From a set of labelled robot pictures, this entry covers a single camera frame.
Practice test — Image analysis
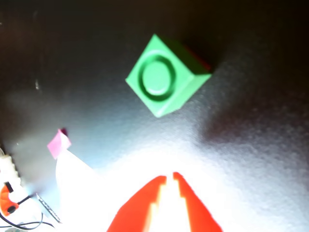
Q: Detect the black striped ruler sticker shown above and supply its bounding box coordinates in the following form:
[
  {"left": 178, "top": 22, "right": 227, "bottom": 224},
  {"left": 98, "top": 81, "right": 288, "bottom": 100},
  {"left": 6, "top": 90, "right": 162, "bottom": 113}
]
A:
[{"left": 35, "top": 192, "right": 62, "bottom": 224}]

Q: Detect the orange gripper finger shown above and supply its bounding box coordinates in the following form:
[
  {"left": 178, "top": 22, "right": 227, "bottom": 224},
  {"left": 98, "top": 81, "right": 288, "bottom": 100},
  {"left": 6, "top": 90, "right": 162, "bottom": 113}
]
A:
[
  {"left": 172, "top": 172, "right": 224, "bottom": 232},
  {"left": 106, "top": 175, "right": 168, "bottom": 232}
]

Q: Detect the orange and black clamp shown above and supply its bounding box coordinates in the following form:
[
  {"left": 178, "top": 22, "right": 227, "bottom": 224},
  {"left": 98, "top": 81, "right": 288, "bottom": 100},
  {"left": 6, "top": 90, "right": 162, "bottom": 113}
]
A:
[{"left": 0, "top": 181, "right": 20, "bottom": 217}]

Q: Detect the green cube with ring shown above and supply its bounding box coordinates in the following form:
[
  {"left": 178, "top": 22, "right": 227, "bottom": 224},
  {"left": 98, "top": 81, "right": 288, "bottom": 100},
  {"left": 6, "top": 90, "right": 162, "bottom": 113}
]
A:
[{"left": 125, "top": 33, "right": 212, "bottom": 118}]

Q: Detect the black plug cable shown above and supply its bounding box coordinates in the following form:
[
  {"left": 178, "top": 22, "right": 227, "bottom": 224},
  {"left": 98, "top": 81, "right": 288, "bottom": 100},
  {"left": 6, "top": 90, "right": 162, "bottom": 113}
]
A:
[{"left": 0, "top": 212, "right": 55, "bottom": 230}]

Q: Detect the white numbered grid paper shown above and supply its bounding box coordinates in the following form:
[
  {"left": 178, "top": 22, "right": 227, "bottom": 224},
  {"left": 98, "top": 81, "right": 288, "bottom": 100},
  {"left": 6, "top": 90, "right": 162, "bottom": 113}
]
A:
[{"left": 55, "top": 147, "right": 155, "bottom": 232}]

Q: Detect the pink tape with black mark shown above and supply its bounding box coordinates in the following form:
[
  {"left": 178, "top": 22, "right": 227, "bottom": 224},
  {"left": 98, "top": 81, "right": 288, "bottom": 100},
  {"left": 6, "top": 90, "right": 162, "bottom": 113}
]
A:
[{"left": 47, "top": 129, "right": 72, "bottom": 160}]

